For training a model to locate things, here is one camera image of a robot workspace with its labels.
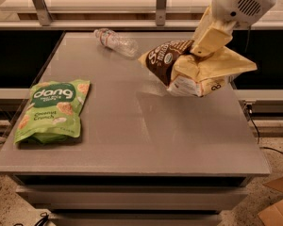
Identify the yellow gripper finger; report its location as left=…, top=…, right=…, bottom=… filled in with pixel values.
left=190, top=27, right=232, bottom=57

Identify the brown and yellow chip bag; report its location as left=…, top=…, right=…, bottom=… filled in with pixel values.
left=139, top=40, right=257, bottom=97

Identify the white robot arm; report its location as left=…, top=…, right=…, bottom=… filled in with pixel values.
left=191, top=0, right=277, bottom=57

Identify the green rice chip bag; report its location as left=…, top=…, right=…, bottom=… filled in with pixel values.
left=14, top=79, right=91, bottom=144

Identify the clear plastic water bottle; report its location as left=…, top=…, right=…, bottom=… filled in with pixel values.
left=93, top=28, right=139, bottom=58

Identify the cardboard box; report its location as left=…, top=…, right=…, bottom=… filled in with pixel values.
left=258, top=177, right=283, bottom=226

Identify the black cable on right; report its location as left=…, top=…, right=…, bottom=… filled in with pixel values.
left=244, top=101, right=283, bottom=157

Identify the black cable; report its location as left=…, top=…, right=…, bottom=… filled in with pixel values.
left=244, top=101, right=283, bottom=157
left=12, top=212, right=51, bottom=226

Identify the metal window frame rail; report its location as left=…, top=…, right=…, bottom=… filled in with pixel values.
left=0, top=0, right=283, bottom=30

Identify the black cable at bottom left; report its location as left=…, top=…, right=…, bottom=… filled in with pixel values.
left=12, top=212, right=51, bottom=226

